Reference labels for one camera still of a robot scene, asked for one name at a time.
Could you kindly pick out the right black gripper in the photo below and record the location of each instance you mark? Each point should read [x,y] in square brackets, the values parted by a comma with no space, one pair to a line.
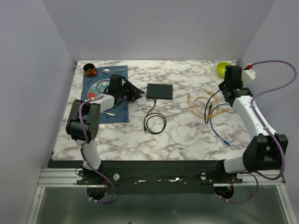
[221,85]

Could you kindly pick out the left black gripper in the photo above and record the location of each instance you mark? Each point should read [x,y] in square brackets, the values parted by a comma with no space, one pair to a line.
[133,91]

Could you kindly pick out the black network switch box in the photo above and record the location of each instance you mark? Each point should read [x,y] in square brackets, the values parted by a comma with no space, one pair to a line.
[159,91]

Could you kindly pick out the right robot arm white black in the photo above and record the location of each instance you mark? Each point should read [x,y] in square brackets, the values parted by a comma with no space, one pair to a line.
[266,148]

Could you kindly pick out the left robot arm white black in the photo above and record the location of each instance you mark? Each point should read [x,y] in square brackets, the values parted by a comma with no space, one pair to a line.
[84,118]

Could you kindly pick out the green bowl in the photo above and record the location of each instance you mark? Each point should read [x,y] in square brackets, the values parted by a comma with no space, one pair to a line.
[221,68]

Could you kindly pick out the metal fork on placemat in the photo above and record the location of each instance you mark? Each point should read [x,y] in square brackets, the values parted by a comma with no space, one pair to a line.
[111,114]

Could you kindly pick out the metal spoon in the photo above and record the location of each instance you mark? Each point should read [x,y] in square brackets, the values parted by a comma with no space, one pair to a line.
[107,71]

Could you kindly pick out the teal red patterned plate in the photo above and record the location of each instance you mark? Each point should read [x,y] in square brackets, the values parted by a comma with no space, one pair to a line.
[97,88]

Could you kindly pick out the red black cup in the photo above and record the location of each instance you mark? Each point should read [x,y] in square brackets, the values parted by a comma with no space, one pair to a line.
[90,70]

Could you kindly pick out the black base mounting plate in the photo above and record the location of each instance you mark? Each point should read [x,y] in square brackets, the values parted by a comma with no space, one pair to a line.
[152,177]

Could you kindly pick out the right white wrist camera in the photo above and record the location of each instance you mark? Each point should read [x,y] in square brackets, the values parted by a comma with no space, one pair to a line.
[248,74]

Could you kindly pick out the aluminium rail frame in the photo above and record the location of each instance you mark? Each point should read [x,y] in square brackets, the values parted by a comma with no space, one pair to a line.
[66,178]

